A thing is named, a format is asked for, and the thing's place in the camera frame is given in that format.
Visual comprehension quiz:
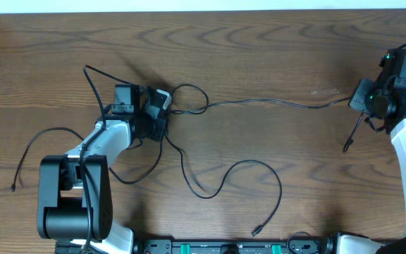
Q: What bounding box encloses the short black cable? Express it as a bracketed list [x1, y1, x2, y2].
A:
[11, 83, 366, 193]

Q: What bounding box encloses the long black cable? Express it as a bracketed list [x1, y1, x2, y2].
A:
[164, 135, 283, 237]

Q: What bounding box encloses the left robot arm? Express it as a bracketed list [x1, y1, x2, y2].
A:
[37, 84, 172, 253]

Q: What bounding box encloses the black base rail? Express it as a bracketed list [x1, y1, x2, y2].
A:
[128, 231, 336, 254]

